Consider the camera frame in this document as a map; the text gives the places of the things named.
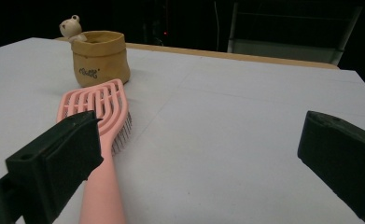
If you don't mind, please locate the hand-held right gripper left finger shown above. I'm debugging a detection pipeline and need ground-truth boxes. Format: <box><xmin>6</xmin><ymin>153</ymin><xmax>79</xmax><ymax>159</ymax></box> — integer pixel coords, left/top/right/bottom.
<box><xmin>5</xmin><ymin>110</ymin><xmax>105</xmax><ymax>224</ymax></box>

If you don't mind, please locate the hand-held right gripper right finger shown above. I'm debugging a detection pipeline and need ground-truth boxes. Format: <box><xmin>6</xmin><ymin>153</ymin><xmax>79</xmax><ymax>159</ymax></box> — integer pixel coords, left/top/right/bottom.
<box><xmin>297</xmin><ymin>110</ymin><xmax>365</xmax><ymax>224</ymax></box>

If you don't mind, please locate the pink vented hairbrush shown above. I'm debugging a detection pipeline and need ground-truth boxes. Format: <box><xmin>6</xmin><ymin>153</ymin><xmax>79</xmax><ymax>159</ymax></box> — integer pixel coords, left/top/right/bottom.
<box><xmin>56</xmin><ymin>77</ymin><xmax>133</xmax><ymax>224</ymax></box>

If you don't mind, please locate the small wooden cup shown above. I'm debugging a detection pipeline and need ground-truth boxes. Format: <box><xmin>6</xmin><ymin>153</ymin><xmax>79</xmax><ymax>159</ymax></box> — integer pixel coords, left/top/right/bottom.
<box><xmin>71</xmin><ymin>30</ymin><xmax>132</xmax><ymax>88</ymax></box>

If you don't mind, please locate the small beige bear figurine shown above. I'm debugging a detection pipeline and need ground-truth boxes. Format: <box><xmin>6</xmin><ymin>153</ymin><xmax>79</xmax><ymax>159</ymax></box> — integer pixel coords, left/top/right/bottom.
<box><xmin>59</xmin><ymin>14</ymin><xmax>88</xmax><ymax>44</ymax></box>

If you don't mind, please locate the white table cover sheet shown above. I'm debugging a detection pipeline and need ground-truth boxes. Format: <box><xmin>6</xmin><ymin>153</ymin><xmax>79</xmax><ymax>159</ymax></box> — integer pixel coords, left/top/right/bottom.
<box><xmin>0</xmin><ymin>36</ymin><xmax>365</xmax><ymax>224</ymax></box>

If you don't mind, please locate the white metal stand frame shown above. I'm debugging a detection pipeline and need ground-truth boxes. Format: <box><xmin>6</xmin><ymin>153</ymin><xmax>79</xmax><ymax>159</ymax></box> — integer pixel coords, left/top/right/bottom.
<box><xmin>226</xmin><ymin>1</ymin><xmax>363</xmax><ymax>66</ymax></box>

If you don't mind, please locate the thin pale hanging cable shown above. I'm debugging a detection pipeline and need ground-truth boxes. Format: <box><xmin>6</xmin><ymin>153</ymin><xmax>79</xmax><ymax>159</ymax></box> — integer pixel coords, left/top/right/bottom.
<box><xmin>213</xmin><ymin>0</ymin><xmax>221</xmax><ymax>52</ymax></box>

